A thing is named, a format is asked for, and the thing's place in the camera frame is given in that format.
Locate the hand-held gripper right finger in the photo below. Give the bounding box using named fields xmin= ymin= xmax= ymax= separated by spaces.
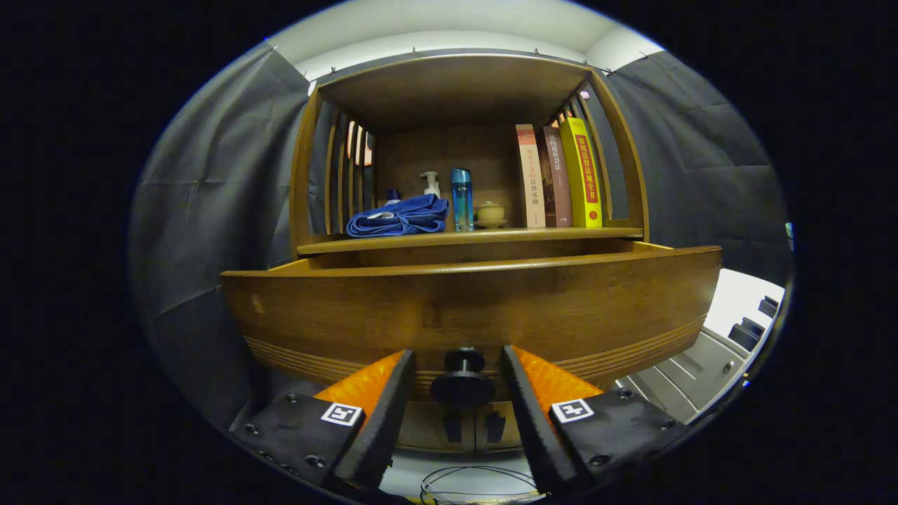
xmin=500 ymin=344 xmax=692 ymax=492

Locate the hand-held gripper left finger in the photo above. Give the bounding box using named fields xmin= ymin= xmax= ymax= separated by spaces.
xmin=232 ymin=349 xmax=416 ymax=492

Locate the black drawer knob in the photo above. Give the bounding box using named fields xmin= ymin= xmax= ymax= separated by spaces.
xmin=429 ymin=348 xmax=496 ymax=408

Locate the wooden drawer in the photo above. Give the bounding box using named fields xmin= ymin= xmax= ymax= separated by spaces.
xmin=221 ymin=241 xmax=723 ymax=404

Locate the wooden cabinet door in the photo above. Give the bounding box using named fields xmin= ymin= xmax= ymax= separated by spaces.
xmin=474 ymin=401 xmax=523 ymax=451
xmin=396 ymin=403 xmax=478 ymax=453

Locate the wooden cabinet countertop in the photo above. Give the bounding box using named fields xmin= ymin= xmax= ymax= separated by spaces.
xmin=296 ymin=226 xmax=645 ymax=256

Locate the wooden cabinet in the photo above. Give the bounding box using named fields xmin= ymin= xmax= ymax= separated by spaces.
xmin=289 ymin=53 xmax=650 ymax=455

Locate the blue folded towel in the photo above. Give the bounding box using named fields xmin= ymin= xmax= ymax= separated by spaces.
xmin=346 ymin=194 xmax=450 ymax=238

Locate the clear blue bottle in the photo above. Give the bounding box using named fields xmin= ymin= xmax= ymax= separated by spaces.
xmin=450 ymin=168 xmax=474 ymax=232

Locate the white table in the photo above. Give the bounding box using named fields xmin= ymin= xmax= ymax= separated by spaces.
xmin=704 ymin=269 xmax=785 ymax=337

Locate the orange and white book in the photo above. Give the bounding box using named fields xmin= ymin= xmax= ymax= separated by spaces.
xmin=516 ymin=124 xmax=547 ymax=229

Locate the brown book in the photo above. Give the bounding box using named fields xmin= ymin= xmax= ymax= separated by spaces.
xmin=542 ymin=126 xmax=573 ymax=228

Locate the yellow book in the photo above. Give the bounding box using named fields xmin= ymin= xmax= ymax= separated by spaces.
xmin=559 ymin=117 xmax=603 ymax=229

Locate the black backdrop cloth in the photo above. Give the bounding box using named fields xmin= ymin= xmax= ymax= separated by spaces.
xmin=130 ymin=42 xmax=793 ymax=429

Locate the thin black cable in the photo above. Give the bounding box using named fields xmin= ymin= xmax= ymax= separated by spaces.
xmin=421 ymin=465 xmax=544 ymax=504

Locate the grey metal frame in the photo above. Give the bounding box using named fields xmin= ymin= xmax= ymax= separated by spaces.
xmin=614 ymin=326 xmax=762 ymax=425

